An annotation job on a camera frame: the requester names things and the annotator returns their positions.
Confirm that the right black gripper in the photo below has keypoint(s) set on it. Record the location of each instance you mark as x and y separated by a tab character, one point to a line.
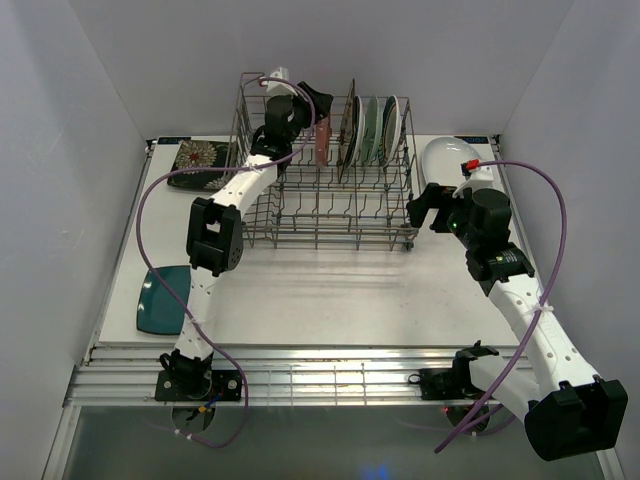
429	199

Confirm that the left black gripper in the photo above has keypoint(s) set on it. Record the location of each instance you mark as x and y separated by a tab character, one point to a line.
323	103

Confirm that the pink dotted scalloped plate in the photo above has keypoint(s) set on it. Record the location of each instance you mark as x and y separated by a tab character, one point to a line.
322	142

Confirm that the cream floral square plate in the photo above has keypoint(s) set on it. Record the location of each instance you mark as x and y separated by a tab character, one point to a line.
346	134

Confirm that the white oval plate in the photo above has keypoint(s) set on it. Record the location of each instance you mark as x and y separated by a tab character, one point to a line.
441	163

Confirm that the green floral plate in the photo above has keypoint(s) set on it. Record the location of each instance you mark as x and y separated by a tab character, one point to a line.
372	131

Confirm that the green red rimmed white plate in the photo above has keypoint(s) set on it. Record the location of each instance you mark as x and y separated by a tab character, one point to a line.
391	130

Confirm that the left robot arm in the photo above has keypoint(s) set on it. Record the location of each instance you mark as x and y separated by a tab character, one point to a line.
215	240

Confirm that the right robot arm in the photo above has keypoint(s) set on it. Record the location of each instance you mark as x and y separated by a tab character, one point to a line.
567	409

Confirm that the black floral square plate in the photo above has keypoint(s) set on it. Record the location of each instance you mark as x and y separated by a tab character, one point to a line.
202	153

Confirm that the dark teal plate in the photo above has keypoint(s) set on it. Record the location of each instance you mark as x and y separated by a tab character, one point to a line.
158	313

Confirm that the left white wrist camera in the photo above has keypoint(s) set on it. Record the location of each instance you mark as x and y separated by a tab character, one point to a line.
276	83

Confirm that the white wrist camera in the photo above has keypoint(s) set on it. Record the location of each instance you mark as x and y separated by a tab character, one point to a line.
276	83
476	176

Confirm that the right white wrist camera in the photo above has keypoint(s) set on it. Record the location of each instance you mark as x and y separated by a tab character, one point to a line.
476	176

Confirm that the grey wire dish rack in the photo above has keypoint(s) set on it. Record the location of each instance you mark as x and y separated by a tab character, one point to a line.
308	207

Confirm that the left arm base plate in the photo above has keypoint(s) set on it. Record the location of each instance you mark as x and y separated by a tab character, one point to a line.
225	385

